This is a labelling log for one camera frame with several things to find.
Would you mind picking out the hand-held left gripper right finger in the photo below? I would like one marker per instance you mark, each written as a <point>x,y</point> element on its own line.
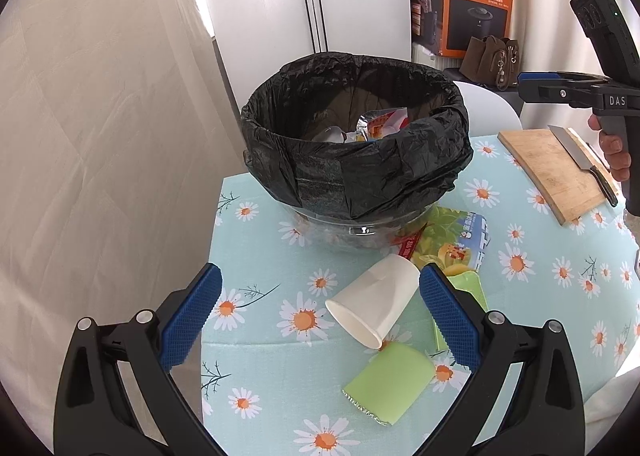
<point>450,321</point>

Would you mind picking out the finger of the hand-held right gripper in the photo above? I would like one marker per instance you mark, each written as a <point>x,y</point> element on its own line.
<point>540,78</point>
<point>550,93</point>

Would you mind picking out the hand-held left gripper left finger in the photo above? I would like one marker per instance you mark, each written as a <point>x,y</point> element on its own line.
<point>192,318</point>

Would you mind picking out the white paper cup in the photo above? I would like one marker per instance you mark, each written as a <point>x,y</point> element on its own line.
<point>375,296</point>

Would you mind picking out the clear plastic bin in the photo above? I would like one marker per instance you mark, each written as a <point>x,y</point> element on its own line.
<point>350,236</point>

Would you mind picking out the black bin bag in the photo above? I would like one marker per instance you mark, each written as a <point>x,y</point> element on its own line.
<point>380,176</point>

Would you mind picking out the colourful cartoon snack packet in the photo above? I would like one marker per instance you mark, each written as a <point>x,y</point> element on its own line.
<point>382,123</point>

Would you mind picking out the person's right hand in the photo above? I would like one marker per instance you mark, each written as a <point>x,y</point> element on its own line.
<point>614,151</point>

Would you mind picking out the light green paper piece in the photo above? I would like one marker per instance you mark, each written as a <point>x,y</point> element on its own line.
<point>470,291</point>

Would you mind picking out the white chair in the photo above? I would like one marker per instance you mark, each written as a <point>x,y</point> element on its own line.
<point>492,111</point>

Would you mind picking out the brown leather bag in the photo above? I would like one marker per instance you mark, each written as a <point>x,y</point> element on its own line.
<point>482,56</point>

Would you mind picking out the white curtain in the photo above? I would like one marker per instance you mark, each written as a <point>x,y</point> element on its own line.
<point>545,11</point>

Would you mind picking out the wooden cutting board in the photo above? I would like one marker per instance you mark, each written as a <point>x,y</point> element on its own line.
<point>545,171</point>

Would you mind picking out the green and blue snack packet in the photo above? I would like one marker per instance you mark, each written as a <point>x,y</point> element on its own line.
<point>450,241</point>

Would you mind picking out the green foil wrapper piece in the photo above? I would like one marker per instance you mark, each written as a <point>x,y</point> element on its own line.
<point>390,376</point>

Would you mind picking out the red snack wrapper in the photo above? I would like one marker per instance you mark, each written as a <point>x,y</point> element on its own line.
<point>407,246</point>

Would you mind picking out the blue daisy tablecloth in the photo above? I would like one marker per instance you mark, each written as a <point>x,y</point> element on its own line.
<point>540,296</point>

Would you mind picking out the white cloth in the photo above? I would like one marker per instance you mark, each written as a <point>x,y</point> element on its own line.
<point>615,396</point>

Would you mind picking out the beige fabric backdrop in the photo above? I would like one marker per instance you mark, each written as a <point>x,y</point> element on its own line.
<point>100,136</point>

